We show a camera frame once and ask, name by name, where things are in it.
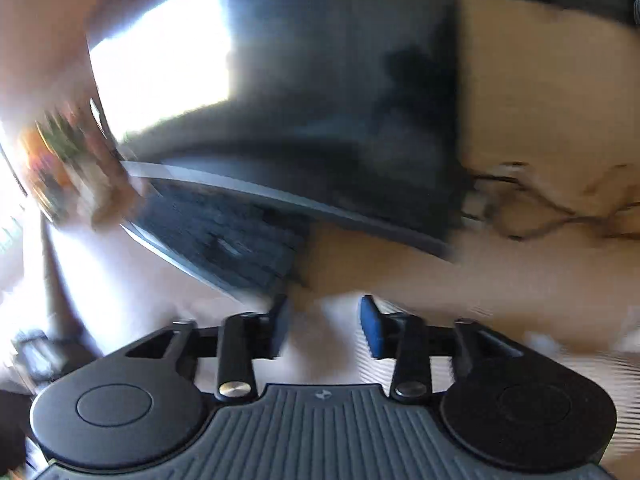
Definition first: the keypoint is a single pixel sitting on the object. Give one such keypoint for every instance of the black keyboard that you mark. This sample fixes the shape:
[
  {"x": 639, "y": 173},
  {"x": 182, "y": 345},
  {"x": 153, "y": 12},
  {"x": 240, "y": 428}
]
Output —
[{"x": 215, "y": 240}]

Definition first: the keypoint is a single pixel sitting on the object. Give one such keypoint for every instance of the colourful printed object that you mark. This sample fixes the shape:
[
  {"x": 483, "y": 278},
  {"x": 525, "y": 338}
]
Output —
[{"x": 70, "y": 170}]

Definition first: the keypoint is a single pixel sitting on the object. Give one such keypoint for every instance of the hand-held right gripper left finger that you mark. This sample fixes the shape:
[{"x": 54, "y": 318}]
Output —
[{"x": 280, "y": 330}]

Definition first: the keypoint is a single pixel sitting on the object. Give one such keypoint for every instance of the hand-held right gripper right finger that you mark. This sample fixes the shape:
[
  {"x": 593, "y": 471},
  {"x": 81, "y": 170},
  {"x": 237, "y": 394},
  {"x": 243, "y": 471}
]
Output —
[{"x": 372, "y": 330}]

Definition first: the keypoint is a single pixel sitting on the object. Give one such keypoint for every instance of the small dark object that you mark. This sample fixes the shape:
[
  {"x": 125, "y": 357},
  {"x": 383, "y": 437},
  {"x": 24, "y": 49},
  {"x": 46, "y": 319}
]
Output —
[{"x": 35, "y": 360}]

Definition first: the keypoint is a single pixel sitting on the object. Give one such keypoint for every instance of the white black striped shirt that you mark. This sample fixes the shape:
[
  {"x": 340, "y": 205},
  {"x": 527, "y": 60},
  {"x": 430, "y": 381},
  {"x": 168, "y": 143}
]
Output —
[{"x": 325, "y": 350}]

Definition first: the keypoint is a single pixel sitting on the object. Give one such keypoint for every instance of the dark grey computer monitor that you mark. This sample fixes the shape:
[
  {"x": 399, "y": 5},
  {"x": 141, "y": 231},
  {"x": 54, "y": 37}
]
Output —
[{"x": 325, "y": 110}]

